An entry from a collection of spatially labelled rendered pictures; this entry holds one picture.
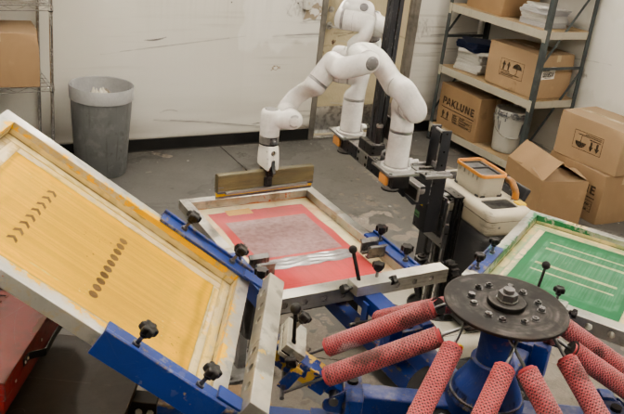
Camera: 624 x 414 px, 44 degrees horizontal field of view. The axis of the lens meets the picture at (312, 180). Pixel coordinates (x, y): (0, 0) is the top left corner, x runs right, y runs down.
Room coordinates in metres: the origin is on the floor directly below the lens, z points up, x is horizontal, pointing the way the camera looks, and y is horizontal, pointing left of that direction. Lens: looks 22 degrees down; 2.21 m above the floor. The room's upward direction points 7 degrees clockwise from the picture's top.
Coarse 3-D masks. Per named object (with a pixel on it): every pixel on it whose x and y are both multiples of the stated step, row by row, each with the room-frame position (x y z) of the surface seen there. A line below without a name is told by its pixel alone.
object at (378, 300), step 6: (372, 294) 2.06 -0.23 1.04; (378, 294) 2.06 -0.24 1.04; (354, 300) 2.09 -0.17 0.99; (360, 300) 2.06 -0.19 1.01; (366, 300) 2.04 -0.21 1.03; (372, 300) 2.02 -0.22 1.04; (378, 300) 2.03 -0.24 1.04; (384, 300) 2.03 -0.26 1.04; (360, 306) 2.06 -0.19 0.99; (372, 306) 2.01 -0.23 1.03; (378, 306) 1.99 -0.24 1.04; (384, 306) 1.99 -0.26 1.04; (390, 306) 2.00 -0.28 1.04; (372, 312) 2.00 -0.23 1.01
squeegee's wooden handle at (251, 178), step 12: (288, 168) 2.77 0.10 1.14; (300, 168) 2.80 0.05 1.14; (312, 168) 2.83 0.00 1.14; (216, 180) 2.63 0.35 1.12; (228, 180) 2.64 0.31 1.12; (240, 180) 2.67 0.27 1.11; (252, 180) 2.69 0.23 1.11; (276, 180) 2.75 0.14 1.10; (288, 180) 2.77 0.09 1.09; (300, 180) 2.80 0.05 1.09; (312, 180) 2.83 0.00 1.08; (216, 192) 2.63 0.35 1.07
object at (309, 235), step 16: (272, 208) 2.81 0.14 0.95; (288, 208) 2.82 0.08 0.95; (304, 208) 2.84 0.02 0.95; (272, 224) 2.66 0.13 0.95; (288, 224) 2.68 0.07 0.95; (304, 224) 2.69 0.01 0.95; (320, 224) 2.71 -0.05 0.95; (304, 240) 2.55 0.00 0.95; (320, 240) 2.56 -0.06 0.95; (336, 240) 2.58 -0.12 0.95; (336, 272) 2.33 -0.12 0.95; (352, 272) 2.35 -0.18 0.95; (368, 272) 2.36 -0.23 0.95
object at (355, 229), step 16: (272, 192) 2.88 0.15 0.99; (288, 192) 2.91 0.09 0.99; (304, 192) 2.95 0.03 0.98; (192, 208) 2.64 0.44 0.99; (208, 208) 2.73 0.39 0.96; (320, 208) 2.85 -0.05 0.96; (336, 208) 2.80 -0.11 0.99; (192, 224) 2.57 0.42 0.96; (208, 224) 2.52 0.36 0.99; (352, 224) 2.67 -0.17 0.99; (224, 240) 2.40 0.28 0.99; (384, 256) 2.45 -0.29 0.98
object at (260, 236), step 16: (224, 224) 2.61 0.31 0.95; (240, 224) 2.63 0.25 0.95; (256, 224) 2.64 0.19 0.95; (240, 240) 2.49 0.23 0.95; (256, 240) 2.50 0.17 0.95; (272, 240) 2.52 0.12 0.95; (288, 240) 2.53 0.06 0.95; (272, 256) 2.39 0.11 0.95; (288, 256) 2.41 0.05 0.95; (288, 272) 2.29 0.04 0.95; (304, 272) 2.31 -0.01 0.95; (320, 272) 2.32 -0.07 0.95; (288, 288) 2.19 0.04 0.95
